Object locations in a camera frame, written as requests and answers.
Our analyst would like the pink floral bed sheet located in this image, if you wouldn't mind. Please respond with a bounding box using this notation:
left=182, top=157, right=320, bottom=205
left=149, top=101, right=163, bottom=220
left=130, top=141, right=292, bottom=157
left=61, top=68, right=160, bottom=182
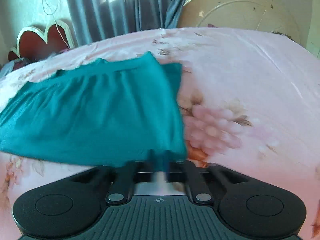
left=1, top=28, right=319, bottom=239

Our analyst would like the grey-blue window curtain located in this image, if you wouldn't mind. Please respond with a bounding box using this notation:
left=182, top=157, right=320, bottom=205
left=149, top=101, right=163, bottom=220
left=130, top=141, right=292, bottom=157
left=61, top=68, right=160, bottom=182
left=67, top=0, right=185, bottom=46

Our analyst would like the pile of colourful bedding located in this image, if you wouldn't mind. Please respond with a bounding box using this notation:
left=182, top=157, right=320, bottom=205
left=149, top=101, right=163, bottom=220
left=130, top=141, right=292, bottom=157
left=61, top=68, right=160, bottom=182
left=0, top=52, right=61, bottom=79

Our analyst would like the teal sweatshirt with yellow text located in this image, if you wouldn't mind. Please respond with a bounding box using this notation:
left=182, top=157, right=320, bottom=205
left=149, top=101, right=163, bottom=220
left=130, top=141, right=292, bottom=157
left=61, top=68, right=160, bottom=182
left=1, top=53, right=187, bottom=170

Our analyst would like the round cream folding table top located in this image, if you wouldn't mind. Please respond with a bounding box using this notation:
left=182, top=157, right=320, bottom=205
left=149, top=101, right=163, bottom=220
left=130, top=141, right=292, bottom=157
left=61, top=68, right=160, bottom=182
left=178, top=0, right=302, bottom=44

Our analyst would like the red cream scalloped headboard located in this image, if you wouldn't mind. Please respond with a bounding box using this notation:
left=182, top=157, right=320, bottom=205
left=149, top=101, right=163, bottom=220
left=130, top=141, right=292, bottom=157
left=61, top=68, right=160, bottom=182
left=8, top=20, right=74, bottom=62

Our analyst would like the white hanging power cable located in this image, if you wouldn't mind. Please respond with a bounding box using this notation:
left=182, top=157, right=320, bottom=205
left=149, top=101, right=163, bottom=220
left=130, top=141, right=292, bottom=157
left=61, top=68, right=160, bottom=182
left=41, top=0, right=71, bottom=49

